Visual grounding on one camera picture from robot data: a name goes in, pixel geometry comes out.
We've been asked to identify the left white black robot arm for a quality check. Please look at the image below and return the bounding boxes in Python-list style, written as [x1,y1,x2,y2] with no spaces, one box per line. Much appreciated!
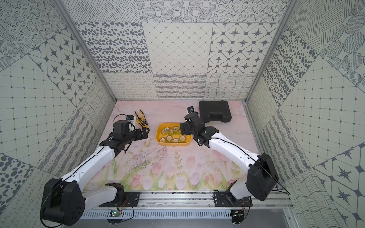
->
[40,118,150,226]

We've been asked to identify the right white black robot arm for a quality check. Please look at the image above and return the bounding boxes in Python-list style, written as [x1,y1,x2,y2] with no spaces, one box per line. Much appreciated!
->
[180,112,278,201]

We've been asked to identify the yellow plastic storage box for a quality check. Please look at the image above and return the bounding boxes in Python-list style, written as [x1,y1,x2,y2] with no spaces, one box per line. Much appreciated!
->
[156,123,193,146]

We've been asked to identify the yellow black utility knife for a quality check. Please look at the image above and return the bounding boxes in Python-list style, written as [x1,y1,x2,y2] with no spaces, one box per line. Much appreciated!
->
[135,116,148,128]

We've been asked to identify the yellow black pliers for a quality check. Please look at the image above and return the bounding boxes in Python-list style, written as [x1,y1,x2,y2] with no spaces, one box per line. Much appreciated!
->
[135,109,146,119]

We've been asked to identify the black plastic tool case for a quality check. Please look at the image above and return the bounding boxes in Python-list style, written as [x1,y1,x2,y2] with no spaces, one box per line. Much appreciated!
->
[199,100,232,123]

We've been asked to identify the left green circuit board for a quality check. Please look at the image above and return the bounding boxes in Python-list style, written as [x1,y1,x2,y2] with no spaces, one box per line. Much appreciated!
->
[107,211,123,225]

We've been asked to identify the right circuit board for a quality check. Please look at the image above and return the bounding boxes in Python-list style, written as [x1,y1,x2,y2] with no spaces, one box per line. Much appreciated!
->
[231,210,245,226]

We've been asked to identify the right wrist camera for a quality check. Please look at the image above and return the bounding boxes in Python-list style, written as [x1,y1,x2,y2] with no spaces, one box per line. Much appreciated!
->
[187,106,195,114]

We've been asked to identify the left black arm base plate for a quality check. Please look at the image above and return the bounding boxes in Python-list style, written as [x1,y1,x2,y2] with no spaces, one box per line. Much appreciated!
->
[100,192,141,208]

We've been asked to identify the aluminium mounting rail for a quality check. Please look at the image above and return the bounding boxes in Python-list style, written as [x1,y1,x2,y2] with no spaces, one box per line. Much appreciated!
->
[91,191,294,210]

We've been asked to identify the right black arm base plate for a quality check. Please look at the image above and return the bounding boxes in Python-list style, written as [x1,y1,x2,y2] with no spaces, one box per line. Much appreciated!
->
[211,190,253,207]

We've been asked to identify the white slotted cable duct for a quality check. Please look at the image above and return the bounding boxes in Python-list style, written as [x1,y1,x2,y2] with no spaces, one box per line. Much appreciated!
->
[81,209,231,219]

